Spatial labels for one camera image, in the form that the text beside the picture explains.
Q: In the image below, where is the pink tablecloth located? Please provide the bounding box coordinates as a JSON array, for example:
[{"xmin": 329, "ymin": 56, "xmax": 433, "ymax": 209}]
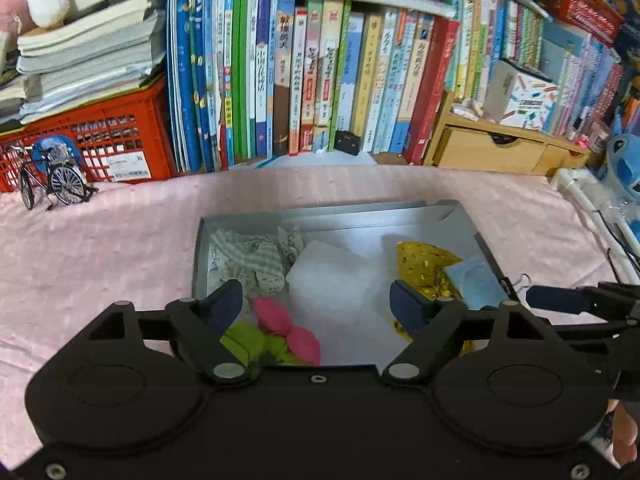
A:
[{"xmin": 0, "ymin": 162, "xmax": 640, "ymax": 463}]

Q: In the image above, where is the stack of lying books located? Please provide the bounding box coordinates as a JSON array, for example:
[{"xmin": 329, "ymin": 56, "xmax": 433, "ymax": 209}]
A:
[{"xmin": 0, "ymin": 0, "xmax": 169, "ymax": 125}]

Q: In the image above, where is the grey metal tray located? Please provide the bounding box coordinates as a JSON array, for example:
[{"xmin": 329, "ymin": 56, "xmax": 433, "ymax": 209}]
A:
[{"xmin": 191, "ymin": 200, "xmax": 523, "ymax": 367}]

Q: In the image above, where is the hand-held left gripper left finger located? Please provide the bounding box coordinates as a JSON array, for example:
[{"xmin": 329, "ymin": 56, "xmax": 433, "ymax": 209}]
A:
[{"xmin": 75, "ymin": 279, "xmax": 251, "ymax": 385}]

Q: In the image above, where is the gold sequin heart pillow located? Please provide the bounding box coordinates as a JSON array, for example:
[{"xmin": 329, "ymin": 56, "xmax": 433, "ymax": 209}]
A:
[{"xmin": 390, "ymin": 241, "xmax": 475, "ymax": 356}]

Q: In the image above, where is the black binder clip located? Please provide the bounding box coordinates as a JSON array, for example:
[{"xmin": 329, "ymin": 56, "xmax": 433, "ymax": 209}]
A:
[{"xmin": 500, "ymin": 274, "xmax": 532, "ymax": 302}]

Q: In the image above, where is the small black box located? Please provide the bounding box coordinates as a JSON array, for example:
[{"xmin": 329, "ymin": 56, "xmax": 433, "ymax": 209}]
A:
[{"xmin": 333, "ymin": 130, "xmax": 362, "ymax": 156}]

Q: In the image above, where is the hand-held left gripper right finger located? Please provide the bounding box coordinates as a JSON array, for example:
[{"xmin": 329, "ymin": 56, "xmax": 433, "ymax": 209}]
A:
[{"xmin": 382, "ymin": 280, "xmax": 556, "ymax": 386}]

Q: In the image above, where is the pink and green plush toy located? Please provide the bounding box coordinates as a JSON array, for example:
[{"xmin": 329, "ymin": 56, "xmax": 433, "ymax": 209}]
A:
[{"xmin": 220, "ymin": 296, "xmax": 322, "ymax": 367}]

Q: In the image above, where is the wooden drawer organiser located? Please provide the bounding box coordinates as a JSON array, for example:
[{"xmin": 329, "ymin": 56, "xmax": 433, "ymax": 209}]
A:
[{"xmin": 424, "ymin": 91, "xmax": 597, "ymax": 177}]

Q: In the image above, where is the red plastic basket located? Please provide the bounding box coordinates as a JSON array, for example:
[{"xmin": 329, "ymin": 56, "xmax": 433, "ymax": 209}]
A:
[{"xmin": 529, "ymin": 0, "xmax": 626, "ymax": 49}]

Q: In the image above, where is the person's right hand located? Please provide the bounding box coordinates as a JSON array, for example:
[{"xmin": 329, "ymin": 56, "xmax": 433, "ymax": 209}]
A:
[{"xmin": 611, "ymin": 402, "xmax": 640, "ymax": 467}]

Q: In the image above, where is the row of tall standing books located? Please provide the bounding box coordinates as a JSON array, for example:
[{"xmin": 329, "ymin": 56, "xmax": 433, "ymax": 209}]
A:
[{"xmin": 165, "ymin": 0, "xmax": 462, "ymax": 172}]

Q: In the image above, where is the blue round fan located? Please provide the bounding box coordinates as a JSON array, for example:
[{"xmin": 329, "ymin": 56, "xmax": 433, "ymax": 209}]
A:
[{"xmin": 32, "ymin": 135, "xmax": 83, "ymax": 167}]

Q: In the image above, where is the red plastic crate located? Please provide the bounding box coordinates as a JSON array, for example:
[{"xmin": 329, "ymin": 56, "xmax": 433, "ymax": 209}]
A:
[{"xmin": 0, "ymin": 72, "xmax": 179, "ymax": 194}]

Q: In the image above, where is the green checked bunny cloth toy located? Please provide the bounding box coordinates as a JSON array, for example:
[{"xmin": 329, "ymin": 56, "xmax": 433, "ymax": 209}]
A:
[{"xmin": 210, "ymin": 226, "xmax": 306, "ymax": 297}]

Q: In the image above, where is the white printed cardboard box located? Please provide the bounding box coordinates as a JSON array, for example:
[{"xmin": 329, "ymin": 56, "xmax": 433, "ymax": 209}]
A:
[{"xmin": 482, "ymin": 60, "xmax": 560, "ymax": 128}]

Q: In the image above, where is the light blue cloth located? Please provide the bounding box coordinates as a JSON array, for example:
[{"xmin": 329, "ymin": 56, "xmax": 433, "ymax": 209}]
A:
[{"xmin": 444, "ymin": 256, "xmax": 507, "ymax": 309}]

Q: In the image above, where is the row of small shelf books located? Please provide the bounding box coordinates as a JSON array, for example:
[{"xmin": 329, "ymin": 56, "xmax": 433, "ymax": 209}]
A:
[{"xmin": 450, "ymin": 0, "xmax": 627, "ymax": 142}]

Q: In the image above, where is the white fluffy plush toy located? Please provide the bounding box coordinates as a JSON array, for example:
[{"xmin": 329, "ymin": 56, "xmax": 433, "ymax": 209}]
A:
[{"xmin": 285, "ymin": 240, "xmax": 397, "ymax": 366}]

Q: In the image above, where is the black cable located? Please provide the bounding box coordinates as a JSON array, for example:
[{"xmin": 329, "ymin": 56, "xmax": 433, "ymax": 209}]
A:
[{"xmin": 594, "ymin": 207, "xmax": 640, "ymax": 283}]

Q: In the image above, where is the miniature black bicycle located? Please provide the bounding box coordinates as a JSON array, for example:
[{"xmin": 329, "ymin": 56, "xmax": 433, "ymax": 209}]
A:
[{"xmin": 17, "ymin": 142, "xmax": 99, "ymax": 212}]

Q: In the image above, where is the blue alien plush toy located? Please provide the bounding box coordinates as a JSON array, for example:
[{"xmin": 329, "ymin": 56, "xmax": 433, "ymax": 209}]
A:
[{"xmin": 597, "ymin": 110, "xmax": 640, "ymax": 197}]

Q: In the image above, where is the white plastic pipe frame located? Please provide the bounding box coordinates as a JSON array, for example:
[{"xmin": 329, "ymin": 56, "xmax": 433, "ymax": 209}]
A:
[{"xmin": 550, "ymin": 168, "xmax": 640, "ymax": 282}]

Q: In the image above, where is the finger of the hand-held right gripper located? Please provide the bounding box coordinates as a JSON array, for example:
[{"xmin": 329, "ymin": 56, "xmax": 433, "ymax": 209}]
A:
[{"xmin": 528, "ymin": 282, "xmax": 640, "ymax": 321}]

